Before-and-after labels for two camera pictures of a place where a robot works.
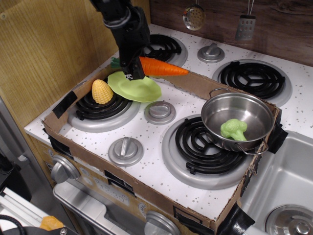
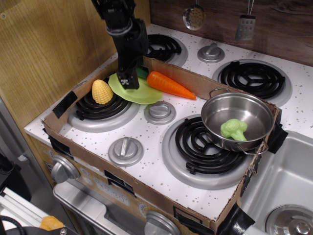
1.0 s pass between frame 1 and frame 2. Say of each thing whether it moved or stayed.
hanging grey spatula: stayed
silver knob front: stayed
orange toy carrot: moved
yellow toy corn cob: stayed
